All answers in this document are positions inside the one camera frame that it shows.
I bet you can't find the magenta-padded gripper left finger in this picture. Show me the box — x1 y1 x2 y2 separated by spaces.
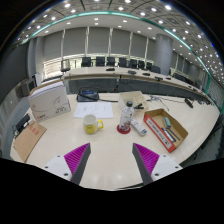
40 142 92 186

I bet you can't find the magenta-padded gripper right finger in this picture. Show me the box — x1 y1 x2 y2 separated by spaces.
131 143 183 186

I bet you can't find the clear bottle with black cap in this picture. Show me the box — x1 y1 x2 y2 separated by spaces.
118 100 135 133

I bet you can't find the black marker pen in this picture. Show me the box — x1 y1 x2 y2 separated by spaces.
160 127 177 144
168 128 181 142

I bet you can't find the brown paper envelope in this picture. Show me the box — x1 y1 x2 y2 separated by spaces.
12 121 48 164

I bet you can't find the brown cardboard box red-edged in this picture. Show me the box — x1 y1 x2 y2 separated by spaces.
143 108 189 154

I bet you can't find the teal eraser block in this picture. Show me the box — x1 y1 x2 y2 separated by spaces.
162 116 172 129

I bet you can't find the white remote control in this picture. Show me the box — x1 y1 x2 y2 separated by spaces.
130 119 148 137

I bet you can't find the white mug with yellow print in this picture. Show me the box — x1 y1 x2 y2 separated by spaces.
82 114 105 136

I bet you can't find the flat round red coaster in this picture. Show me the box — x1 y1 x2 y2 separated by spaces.
116 124 132 135

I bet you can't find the large white cardboard box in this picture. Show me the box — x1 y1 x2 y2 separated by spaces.
27 79 72 123

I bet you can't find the white printed paper sheet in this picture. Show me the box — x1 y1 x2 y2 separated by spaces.
72 101 115 120

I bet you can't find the black table microphone unit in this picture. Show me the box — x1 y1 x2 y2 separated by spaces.
184 97 194 109

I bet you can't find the beige divided organizer box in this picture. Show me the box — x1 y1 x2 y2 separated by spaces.
118 90 150 114

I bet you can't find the grey boxy monitor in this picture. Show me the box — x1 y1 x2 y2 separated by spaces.
20 78 37 98

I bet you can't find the row of black office chairs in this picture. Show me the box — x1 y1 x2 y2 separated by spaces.
80 56 163 75

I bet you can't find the group of round ceiling lights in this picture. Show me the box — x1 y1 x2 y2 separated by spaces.
23 0 224 79

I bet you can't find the grey tangled cable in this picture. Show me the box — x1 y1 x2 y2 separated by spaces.
148 95 171 111

